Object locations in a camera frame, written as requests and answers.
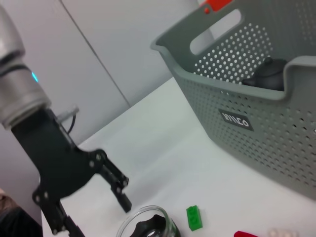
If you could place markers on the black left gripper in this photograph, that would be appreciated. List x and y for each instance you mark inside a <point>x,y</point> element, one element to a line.
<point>61,163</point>

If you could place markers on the black clay teapot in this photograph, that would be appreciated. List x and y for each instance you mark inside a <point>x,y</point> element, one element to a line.
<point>269,76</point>

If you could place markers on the glass teacup with black base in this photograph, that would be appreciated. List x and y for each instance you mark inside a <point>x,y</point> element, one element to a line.
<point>148,225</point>

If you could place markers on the bright green toy brick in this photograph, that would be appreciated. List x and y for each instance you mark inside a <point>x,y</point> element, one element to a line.
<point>195,218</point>

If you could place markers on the dark red arch brick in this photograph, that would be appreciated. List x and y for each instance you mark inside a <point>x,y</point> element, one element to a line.
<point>244,234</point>

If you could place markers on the white toy brick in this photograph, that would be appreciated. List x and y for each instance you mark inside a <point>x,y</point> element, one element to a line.
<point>281,233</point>

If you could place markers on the grey perforated plastic storage bin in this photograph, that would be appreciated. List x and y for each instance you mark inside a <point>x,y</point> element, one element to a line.
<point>247,148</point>

